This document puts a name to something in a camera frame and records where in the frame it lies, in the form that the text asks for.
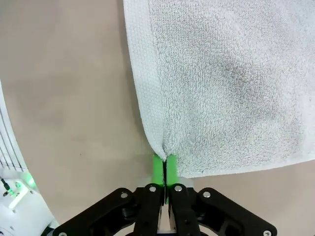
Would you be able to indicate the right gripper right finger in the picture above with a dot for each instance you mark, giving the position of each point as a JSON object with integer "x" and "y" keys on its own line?
{"x": 192, "y": 211}

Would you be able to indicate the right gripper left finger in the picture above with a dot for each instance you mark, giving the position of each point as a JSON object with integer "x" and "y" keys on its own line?
{"x": 137, "y": 211}

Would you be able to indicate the white terry towel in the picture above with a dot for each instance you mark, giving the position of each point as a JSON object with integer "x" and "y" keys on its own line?
{"x": 221, "y": 86}

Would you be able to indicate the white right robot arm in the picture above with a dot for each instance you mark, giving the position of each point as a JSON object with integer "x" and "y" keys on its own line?
{"x": 22, "y": 216}

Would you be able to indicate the white robot mounting platform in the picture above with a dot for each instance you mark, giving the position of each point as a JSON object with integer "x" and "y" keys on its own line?
{"x": 13, "y": 147}

